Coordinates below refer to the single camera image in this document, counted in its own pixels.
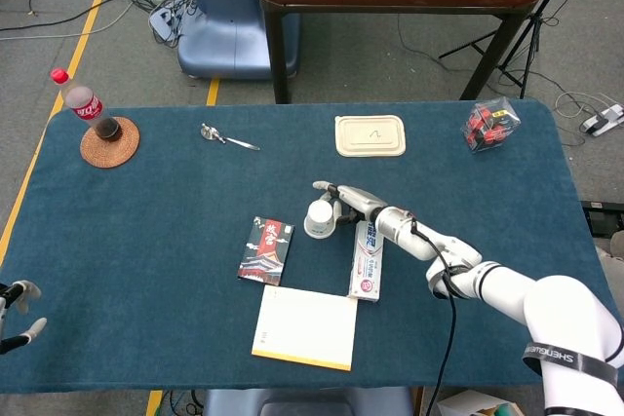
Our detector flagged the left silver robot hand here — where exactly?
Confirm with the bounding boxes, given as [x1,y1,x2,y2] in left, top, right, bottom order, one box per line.
[0,280,49,355]

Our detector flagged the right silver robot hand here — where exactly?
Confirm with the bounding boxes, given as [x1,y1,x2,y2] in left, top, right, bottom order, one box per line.
[312,180,389,227]

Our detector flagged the small white paper cup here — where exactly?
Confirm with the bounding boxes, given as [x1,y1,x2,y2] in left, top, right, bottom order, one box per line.
[303,199,335,240]

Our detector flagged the cream plastic container lid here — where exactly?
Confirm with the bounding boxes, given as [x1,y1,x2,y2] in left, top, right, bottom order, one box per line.
[333,114,408,159]

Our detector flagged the white pink toothpaste box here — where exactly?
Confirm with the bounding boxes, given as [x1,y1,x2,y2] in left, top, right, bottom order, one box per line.
[347,219,386,304]

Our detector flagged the dark red card pack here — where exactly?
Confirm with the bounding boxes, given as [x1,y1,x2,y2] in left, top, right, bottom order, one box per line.
[237,215,296,286]

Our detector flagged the clear box red black items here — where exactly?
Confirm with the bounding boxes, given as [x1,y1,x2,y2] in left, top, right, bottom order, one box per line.
[459,96,522,154]

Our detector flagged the white cardboard box green item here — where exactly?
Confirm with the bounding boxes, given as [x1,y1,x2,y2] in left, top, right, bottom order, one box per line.
[436,389,526,416]

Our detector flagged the white notebook yellow edge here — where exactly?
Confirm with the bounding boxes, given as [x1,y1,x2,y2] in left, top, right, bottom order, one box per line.
[251,284,360,372]

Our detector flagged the round woven rattan coaster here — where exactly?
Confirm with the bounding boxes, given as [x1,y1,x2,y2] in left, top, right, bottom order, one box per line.
[79,116,141,170]

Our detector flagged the blue felt tablecloth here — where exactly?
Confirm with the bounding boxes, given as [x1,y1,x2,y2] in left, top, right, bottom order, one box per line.
[0,97,608,396]

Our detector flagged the ornate metal spoon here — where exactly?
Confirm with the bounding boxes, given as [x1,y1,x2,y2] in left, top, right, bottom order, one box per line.
[200,123,261,152]

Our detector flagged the cola bottle red cap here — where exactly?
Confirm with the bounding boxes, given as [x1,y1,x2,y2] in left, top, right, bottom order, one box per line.
[50,67,123,143]

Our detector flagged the blue grey robot torso base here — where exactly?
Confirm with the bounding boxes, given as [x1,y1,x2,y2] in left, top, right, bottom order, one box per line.
[202,386,415,416]

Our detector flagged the dark flat equipment case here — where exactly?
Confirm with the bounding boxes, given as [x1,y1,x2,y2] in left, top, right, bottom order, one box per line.
[580,200,624,238]

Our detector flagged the black tripod stand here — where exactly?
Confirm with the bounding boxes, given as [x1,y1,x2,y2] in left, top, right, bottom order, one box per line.
[438,0,586,100]

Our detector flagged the white power strip grey plug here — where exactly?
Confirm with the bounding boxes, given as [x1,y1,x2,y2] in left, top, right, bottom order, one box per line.
[579,102,624,137]

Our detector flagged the white power strip with plugs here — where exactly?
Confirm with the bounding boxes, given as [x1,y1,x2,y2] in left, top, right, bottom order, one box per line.
[148,0,189,45]

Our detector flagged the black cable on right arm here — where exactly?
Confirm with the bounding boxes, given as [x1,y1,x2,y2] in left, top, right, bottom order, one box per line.
[410,217,459,416]

